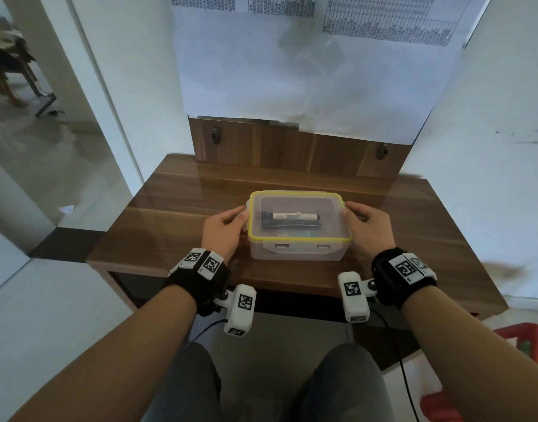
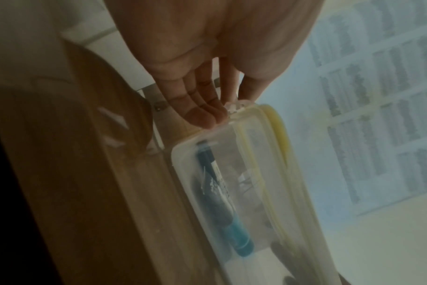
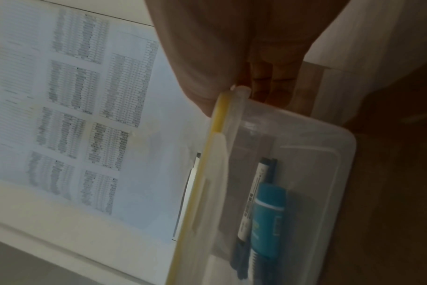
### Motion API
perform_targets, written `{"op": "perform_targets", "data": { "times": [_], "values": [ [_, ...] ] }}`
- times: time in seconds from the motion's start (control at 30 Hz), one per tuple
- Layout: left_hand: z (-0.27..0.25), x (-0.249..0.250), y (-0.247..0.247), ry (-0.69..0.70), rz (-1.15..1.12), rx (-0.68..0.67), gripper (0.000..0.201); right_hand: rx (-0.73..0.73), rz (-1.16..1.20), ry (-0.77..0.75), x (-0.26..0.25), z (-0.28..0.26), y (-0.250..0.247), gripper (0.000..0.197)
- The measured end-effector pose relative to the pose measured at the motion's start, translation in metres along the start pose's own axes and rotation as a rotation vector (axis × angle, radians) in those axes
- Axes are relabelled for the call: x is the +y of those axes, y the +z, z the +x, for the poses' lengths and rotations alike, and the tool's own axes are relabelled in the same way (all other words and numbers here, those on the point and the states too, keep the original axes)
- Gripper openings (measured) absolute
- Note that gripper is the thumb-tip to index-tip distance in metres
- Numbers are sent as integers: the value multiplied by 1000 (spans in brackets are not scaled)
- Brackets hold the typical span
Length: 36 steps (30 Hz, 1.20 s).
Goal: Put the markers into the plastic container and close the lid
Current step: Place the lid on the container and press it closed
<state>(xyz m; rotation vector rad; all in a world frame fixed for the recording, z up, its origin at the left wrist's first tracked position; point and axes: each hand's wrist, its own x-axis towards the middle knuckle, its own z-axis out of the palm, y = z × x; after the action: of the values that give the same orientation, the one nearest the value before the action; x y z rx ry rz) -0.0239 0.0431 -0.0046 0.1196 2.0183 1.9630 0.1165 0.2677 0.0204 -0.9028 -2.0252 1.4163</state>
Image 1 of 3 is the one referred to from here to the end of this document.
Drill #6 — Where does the person's right leg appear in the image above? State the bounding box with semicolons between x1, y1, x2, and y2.
291;343;395;422

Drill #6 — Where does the black right wristband with markers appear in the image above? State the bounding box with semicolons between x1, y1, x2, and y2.
370;246;438;309

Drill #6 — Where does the person's left forearm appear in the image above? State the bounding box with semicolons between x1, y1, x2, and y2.
9;284;198;422

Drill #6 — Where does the red plastic stool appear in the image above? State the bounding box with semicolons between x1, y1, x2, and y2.
420;324;538;422

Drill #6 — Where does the black left wristband with markers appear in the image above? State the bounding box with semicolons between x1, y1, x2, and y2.
163;248;231;316

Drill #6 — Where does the wooden chair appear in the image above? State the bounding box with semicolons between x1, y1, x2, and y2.
0;17;39;108

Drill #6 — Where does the black metal stand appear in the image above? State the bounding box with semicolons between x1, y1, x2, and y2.
33;91;60;118

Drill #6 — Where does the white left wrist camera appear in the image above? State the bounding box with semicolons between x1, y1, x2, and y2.
214;284;257;337

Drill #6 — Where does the clear plastic container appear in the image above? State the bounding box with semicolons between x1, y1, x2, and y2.
247;192;352;263

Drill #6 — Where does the person's right forearm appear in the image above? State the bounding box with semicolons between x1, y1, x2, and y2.
400;285;538;422

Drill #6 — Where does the black cable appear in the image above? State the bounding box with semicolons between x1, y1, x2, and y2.
369;309;422;422
180;318;229;349

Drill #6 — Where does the person's right hand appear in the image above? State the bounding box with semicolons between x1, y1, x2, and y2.
341;200;397;260

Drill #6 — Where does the person's left hand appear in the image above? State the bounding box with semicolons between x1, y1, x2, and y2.
201;205;251;262

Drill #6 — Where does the clear lid with yellow rim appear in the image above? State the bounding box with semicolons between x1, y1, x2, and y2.
245;189;354;256

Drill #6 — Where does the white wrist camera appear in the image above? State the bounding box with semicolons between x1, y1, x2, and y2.
337;271;377;324
214;284;257;337

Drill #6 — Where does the white printed paper sheet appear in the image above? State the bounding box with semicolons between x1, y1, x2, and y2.
170;0;494;145

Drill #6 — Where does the person's left leg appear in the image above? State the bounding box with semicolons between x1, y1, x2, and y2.
141;342;224;422

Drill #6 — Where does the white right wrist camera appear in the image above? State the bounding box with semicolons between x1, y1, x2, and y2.
337;271;377;324

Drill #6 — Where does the wooden desk back panel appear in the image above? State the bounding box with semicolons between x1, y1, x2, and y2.
188;115;413;179

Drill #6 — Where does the black wristband with markers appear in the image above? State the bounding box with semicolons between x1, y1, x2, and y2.
370;246;438;309
163;248;231;316

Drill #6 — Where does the person's leg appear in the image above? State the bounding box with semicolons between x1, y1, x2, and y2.
291;343;395;422
141;342;224;422

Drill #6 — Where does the black and white marker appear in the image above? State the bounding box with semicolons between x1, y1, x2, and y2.
268;210;320;223

